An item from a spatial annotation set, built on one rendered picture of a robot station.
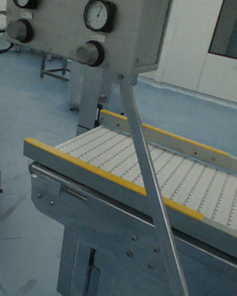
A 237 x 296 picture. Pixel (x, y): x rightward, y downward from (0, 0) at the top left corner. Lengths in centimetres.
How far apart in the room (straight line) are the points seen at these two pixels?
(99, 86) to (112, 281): 47
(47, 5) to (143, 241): 38
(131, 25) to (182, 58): 548
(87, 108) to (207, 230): 49
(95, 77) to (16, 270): 112
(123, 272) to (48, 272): 98
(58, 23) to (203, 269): 41
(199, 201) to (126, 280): 23
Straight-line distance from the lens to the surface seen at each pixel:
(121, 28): 36
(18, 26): 44
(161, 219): 36
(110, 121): 75
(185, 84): 585
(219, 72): 570
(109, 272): 66
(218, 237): 44
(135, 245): 51
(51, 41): 43
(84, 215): 53
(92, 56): 36
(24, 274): 159
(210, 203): 55
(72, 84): 352
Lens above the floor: 122
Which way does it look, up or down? 23 degrees down
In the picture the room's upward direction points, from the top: 11 degrees clockwise
